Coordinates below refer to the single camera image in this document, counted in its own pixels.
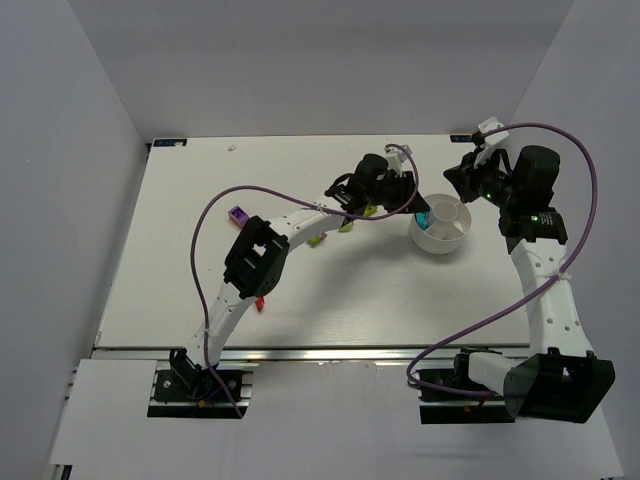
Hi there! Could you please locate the small cyan lego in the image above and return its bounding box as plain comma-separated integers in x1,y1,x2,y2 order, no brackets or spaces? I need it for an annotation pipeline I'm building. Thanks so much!
415,212,429,224

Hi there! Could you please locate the green lego brick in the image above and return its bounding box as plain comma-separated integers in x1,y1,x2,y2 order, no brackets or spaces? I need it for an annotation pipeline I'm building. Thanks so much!
363,205,378,217

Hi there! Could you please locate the white round divided container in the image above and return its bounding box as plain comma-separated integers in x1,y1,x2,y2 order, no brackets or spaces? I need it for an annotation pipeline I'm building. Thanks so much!
408,193,472,255

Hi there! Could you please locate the purple green lego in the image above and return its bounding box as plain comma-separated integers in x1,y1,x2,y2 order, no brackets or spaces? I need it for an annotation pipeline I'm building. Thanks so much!
307,233,327,247

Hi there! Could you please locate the purple and pink lego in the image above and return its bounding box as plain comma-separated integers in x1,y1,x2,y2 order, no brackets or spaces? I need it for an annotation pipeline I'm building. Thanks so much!
228,205,250,228

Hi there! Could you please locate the large cyan lego brick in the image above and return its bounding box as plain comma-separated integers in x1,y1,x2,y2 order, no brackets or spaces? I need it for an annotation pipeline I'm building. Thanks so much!
415,217,429,231

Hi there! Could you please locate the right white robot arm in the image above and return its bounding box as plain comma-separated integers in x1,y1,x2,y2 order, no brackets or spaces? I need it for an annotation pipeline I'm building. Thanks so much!
444,145,615,424

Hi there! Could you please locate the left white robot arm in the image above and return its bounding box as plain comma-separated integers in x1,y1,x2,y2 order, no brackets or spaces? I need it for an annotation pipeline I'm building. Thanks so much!
170,144,428,401

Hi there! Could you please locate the right blue table label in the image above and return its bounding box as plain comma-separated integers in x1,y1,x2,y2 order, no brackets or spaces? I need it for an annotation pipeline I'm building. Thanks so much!
449,134,477,143

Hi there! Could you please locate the blue table label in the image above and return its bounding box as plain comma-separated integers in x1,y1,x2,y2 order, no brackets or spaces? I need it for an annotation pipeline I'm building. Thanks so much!
152,138,187,148
449,134,477,143

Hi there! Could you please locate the pale green lego piece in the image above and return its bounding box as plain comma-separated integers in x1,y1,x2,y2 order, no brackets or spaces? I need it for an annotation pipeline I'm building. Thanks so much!
339,222,354,233

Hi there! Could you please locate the left blue table label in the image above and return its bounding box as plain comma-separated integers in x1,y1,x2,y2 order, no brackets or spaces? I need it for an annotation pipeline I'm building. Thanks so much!
152,138,187,148

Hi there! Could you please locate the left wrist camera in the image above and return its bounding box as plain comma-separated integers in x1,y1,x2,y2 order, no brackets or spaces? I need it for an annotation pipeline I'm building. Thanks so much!
384,145,412,176

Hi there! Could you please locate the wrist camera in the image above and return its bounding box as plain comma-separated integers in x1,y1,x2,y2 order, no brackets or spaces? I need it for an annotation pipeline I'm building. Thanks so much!
472,117,509,168
384,145,412,176

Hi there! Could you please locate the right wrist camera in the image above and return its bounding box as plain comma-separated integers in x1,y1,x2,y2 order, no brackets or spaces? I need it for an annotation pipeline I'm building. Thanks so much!
472,117,509,168

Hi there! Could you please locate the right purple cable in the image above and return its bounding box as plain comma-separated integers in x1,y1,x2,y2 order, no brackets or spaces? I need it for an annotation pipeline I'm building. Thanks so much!
405,122,598,391

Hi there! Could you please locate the purple cable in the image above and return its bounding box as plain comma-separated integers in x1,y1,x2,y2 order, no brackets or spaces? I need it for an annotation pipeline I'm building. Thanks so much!
405,122,598,391
190,144,421,419

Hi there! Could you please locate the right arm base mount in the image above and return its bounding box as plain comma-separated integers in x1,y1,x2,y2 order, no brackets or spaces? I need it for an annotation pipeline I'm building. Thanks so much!
408,348,515,425

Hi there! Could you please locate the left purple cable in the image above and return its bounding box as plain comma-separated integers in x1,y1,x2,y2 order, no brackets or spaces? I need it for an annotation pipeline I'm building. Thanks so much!
190,144,421,419

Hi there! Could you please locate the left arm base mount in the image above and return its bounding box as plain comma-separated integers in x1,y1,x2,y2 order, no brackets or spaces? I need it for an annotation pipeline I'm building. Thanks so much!
147,348,249,420

